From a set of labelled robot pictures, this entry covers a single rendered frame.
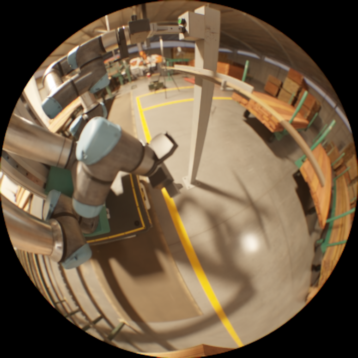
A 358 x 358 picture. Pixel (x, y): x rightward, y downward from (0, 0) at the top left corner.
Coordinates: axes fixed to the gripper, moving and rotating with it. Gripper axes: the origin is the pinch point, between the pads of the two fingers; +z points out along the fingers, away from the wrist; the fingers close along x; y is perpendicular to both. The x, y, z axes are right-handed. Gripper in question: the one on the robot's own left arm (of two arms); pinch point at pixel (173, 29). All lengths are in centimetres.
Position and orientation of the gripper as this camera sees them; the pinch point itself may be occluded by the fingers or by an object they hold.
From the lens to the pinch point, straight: 44.9
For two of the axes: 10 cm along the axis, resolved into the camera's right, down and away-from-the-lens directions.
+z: 9.3, -3.4, 1.3
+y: -0.6, -4.8, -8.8
